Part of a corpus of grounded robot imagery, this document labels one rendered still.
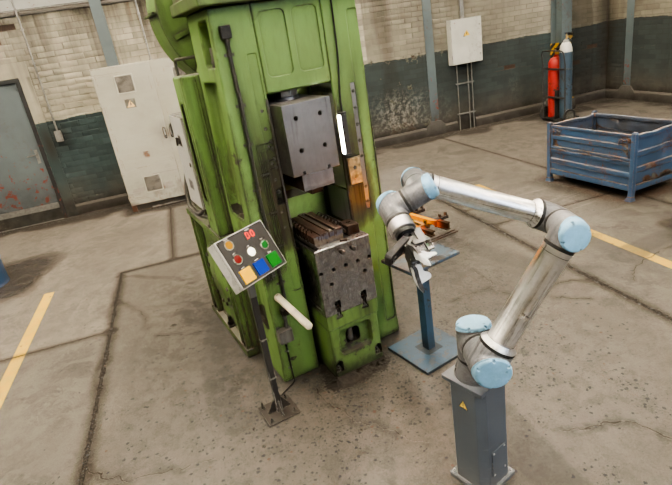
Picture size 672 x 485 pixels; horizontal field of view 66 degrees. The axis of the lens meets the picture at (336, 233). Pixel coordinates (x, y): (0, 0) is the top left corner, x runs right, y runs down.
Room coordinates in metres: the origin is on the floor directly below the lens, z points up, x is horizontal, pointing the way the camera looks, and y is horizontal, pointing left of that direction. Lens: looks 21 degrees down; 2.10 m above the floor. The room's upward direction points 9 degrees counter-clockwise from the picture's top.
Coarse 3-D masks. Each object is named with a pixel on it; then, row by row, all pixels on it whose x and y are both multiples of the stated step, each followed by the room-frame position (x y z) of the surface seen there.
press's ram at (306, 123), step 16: (304, 96) 3.13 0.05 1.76; (320, 96) 2.99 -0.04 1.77; (272, 112) 2.95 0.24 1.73; (288, 112) 2.84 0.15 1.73; (304, 112) 2.89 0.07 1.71; (320, 112) 2.93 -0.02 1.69; (288, 128) 2.84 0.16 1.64; (304, 128) 2.88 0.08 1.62; (320, 128) 2.92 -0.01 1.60; (288, 144) 2.83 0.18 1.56; (304, 144) 2.87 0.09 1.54; (320, 144) 2.91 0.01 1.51; (336, 144) 2.96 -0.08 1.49; (288, 160) 2.86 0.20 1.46; (304, 160) 2.86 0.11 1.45; (320, 160) 2.91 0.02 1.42; (336, 160) 2.95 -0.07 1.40
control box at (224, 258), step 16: (256, 224) 2.66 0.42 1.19; (224, 240) 2.48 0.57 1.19; (240, 240) 2.53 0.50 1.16; (256, 240) 2.59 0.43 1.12; (272, 240) 2.65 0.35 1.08; (224, 256) 2.42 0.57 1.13; (240, 256) 2.47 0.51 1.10; (256, 256) 2.52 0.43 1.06; (224, 272) 2.42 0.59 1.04; (256, 272) 2.46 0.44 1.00; (240, 288) 2.36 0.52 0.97
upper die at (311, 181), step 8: (328, 168) 2.93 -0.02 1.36; (288, 176) 3.04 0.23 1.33; (304, 176) 2.86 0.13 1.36; (312, 176) 2.88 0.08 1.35; (320, 176) 2.90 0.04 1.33; (328, 176) 2.92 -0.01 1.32; (288, 184) 3.06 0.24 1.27; (296, 184) 2.94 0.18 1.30; (304, 184) 2.85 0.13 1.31; (312, 184) 2.87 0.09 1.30; (320, 184) 2.90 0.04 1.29; (328, 184) 2.92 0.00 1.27
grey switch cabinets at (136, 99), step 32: (128, 64) 7.73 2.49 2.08; (160, 64) 7.79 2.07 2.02; (128, 96) 7.67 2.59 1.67; (160, 96) 7.76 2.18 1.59; (128, 128) 7.64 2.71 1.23; (160, 128) 7.74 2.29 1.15; (128, 160) 7.62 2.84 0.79; (160, 160) 7.71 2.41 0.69; (128, 192) 7.59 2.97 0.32; (160, 192) 7.68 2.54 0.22
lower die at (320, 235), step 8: (312, 216) 3.19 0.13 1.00; (296, 224) 3.14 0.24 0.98; (304, 224) 3.09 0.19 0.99; (312, 224) 3.06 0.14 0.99; (328, 224) 2.99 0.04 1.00; (296, 232) 3.08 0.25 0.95; (304, 232) 2.97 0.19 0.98; (312, 232) 2.95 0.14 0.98; (320, 232) 2.90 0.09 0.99; (328, 232) 2.90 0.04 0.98; (336, 232) 2.92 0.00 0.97; (312, 240) 2.86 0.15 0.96; (320, 240) 2.87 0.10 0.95; (328, 240) 2.89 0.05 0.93; (336, 240) 2.91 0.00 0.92
